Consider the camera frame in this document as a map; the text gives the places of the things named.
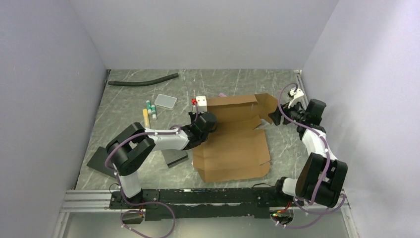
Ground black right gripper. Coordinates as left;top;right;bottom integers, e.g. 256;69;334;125
267;98;307;126

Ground brown cardboard paper box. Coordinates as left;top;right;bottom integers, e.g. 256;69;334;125
193;93;278;182

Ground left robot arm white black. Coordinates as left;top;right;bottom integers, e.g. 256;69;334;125
104;112;217;208

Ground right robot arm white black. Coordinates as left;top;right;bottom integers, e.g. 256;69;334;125
269;99;348;208

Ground black rectangular box centre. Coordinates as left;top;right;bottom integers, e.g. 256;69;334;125
162;150;188;168

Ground black flat box left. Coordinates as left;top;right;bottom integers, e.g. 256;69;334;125
87;147;115;178

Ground green white glue stick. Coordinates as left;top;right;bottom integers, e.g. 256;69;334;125
151;105;157;120
146;100;152;115

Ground yellow glue stick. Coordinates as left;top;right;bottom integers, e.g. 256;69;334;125
142;109;150;128

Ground black foam tube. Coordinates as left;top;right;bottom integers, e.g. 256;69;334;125
107;73;179;87

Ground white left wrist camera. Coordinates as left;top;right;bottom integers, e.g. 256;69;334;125
191;95;208;113

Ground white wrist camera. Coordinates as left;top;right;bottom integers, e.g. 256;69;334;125
191;95;208;113
288;89;305;108

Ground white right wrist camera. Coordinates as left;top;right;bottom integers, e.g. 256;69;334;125
288;89;305;108

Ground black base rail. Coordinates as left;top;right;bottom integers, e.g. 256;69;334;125
109;187;292;221

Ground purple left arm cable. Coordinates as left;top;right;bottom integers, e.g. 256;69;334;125
104;102;201;238

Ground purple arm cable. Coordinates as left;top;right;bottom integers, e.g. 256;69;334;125
270;83;347;230
104;102;201;238

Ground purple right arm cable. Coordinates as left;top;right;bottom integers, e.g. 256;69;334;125
270;83;347;230

